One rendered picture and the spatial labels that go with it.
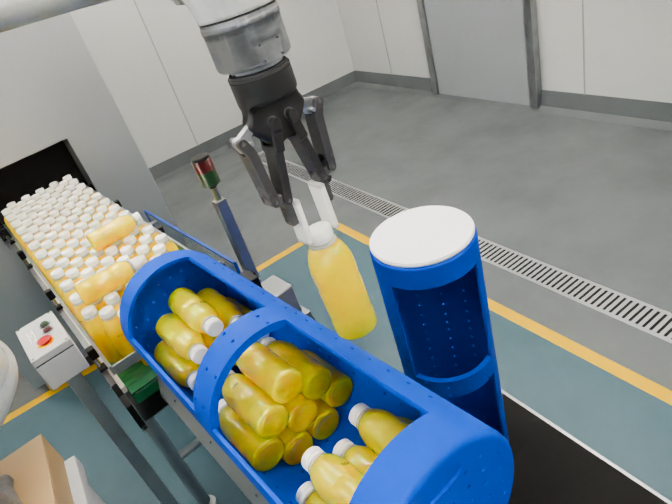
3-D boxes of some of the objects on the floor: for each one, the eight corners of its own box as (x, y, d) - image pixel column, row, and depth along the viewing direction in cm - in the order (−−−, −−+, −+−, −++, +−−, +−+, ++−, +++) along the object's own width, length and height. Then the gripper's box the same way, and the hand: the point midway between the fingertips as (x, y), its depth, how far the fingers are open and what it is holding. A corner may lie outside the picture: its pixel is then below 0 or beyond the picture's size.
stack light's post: (312, 418, 234) (216, 203, 176) (307, 413, 237) (210, 201, 179) (319, 412, 236) (226, 197, 178) (314, 408, 239) (220, 195, 181)
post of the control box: (206, 561, 193) (56, 369, 140) (201, 554, 196) (53, 363, 143) (215, 553, 194) (71, 360, 142) (210, 545, 197) (67, 354, 145)
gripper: (211, 95, 55) (288, 275, 67) (329, 36, 62) (379, 209, 74) (181, 93, 60) (257, 259, 73) (292, 39, 68) (344, 199, 80)
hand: (311, 213), depth 72 cm, fingers closed on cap, 4 cm apart
